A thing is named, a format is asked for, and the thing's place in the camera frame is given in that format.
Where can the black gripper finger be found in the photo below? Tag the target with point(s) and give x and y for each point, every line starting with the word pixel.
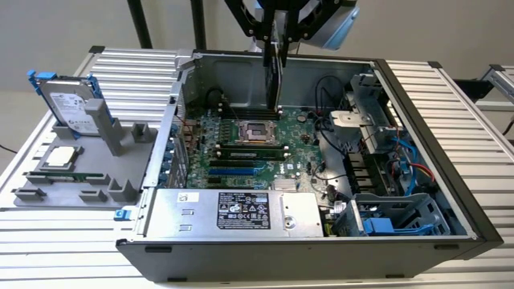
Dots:
pixel 256 31
pixel 300 33

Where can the green graphics card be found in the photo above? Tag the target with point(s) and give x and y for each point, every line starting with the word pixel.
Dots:
pixel 276 87

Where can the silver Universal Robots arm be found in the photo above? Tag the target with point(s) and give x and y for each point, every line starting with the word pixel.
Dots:
pixel 341 30

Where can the black stand pole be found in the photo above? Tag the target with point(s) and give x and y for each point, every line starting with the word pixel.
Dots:
pixel 141 24
pixel 200 24

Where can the round coin battery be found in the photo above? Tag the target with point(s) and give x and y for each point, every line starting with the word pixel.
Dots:
pixel 302 117

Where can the CPU socket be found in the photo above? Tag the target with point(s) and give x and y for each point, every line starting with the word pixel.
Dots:
pixel 256 131

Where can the green motherboard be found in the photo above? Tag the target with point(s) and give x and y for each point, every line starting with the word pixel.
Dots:
pixel 297 141

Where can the black expansion slot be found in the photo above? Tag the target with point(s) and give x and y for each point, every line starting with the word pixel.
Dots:
pixel 232 163

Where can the blue expansion slot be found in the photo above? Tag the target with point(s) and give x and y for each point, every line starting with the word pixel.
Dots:
pixel 233 172

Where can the small silver heatsink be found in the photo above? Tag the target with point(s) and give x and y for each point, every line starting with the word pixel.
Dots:
pixel 286 184

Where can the hard disk in blue carrier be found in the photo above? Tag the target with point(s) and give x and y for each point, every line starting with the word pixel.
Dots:
pixel 66 103

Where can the grey parts rack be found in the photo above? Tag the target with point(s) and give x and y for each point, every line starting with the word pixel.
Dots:
pixel 94 164

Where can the silver CPU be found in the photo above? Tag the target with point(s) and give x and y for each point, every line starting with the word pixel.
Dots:
pixel 59 157

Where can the green RAM stick, white label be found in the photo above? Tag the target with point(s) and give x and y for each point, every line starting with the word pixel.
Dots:
pixel 81 176

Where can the silver power supply unit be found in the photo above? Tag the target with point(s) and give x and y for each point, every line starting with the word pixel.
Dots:
pixel 193 222

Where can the blue drive carrier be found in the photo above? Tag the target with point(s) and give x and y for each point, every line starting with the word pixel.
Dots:
pixel 377 225

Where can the blue case latch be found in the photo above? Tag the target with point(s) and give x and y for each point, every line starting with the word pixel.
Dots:
pixel 121 215

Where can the open grey PC case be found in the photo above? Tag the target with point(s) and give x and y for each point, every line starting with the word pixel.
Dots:
pixel 281 262

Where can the metal disk bay bracket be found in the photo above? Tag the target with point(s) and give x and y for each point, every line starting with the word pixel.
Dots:
pixel 369 99

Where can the black table bracket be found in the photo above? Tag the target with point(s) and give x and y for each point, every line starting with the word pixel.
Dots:
pixel 479 88

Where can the aluminium frame table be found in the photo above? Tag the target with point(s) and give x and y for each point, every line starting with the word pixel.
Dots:
pixel 499 75

